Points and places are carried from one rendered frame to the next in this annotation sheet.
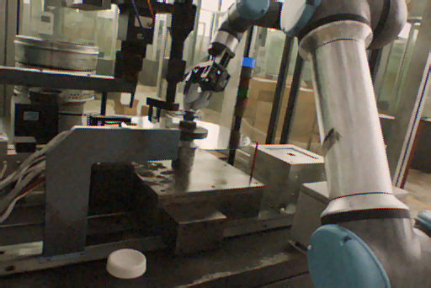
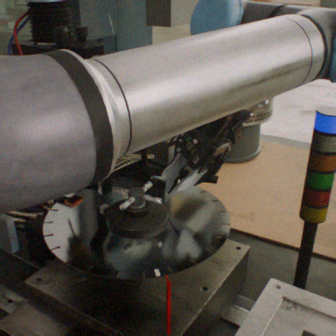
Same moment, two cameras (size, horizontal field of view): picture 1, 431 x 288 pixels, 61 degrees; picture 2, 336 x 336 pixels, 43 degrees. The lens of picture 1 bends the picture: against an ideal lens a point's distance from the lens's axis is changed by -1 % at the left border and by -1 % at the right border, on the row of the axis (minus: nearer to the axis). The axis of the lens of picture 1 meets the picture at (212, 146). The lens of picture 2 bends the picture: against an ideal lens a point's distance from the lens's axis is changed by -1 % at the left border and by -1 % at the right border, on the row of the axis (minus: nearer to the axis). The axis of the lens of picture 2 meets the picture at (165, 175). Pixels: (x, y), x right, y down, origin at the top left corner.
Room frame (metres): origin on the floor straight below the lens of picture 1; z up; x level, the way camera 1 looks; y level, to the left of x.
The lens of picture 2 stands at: (0.73, -0.55, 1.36)
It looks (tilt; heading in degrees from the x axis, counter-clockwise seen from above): 27 degrees down; 68
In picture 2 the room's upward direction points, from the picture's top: straight up
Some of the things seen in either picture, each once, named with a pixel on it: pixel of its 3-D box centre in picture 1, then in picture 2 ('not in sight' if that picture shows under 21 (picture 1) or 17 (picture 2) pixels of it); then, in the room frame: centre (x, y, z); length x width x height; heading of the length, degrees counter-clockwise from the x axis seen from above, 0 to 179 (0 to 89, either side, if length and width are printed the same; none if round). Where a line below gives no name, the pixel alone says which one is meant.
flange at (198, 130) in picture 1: (187, 125); (137, 211); (0.93, 0.07, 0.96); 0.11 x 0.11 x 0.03
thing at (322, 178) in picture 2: (242, 92); (319, 175); (1.20, -0.07, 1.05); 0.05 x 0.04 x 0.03; 35
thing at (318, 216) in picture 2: (239, 111); (313, 208); (1.20, -0.07, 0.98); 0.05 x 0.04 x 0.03; 35
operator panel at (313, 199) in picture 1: (349, 216); not in sight; (0.84, -0.36, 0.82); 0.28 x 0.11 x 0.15; 125
